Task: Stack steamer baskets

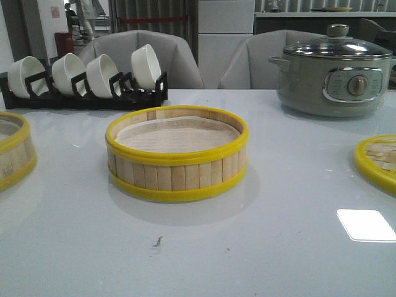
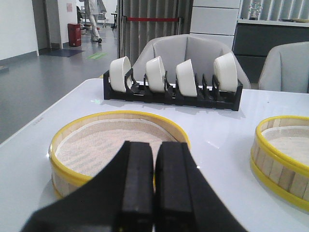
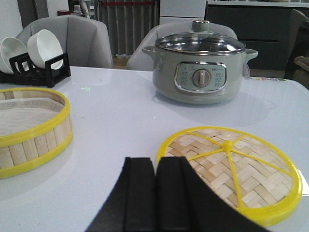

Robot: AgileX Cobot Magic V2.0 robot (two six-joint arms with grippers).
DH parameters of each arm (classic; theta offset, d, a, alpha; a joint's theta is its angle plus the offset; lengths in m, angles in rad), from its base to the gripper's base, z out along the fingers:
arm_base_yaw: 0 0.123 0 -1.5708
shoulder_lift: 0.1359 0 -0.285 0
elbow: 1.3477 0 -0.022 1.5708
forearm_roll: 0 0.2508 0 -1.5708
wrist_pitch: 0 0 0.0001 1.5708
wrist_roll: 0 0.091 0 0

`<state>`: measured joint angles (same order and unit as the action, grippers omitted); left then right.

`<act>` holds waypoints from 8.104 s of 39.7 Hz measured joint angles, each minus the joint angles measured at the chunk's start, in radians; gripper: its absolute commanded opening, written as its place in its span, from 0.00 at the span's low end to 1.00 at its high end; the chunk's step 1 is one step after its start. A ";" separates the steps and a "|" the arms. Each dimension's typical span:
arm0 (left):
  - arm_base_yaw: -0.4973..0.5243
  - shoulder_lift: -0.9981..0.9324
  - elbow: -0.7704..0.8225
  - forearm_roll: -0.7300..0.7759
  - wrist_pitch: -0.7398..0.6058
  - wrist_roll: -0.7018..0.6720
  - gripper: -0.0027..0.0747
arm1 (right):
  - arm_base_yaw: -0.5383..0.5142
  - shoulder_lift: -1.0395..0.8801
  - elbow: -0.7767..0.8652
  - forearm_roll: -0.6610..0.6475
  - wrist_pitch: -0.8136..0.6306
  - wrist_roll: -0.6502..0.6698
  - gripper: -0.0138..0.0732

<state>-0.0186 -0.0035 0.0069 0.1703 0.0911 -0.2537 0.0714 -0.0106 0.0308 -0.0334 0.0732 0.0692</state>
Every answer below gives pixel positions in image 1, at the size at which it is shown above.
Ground grey armchair right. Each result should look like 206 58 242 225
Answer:
217 30 320 90

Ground white bowl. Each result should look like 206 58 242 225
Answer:
86 54 119 99
52 53 86 97
7 56 45 98
131 44 161 90

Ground black bowl rack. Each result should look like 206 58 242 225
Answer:
1 71 168 111

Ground grey-green electric cooking pot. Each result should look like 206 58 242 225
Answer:
269 54 395 118

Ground white bowl right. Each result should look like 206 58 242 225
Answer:
131 44 161 90

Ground white steamer cloth liner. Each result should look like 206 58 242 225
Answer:
115 116 240 153

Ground grey armchair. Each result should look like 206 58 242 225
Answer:
217 30 320 90
79 30 204 89

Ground bamboo steamer tray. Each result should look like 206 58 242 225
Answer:
1 111 37 191
105 105 249 202

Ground grey armchair left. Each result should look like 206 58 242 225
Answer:
79 30 204 89

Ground white cabinet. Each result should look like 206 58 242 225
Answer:
198 1 255 89

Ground red bin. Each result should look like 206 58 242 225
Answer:
54 32 74 58

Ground woven bamboo steamer lid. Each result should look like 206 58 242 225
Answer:
354 134 395 197

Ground glass pot lid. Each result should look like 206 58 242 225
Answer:
283 24 393 60

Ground person in background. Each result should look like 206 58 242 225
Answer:
69 0 105 41

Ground white bowl far left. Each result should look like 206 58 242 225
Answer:
7 56 45 98

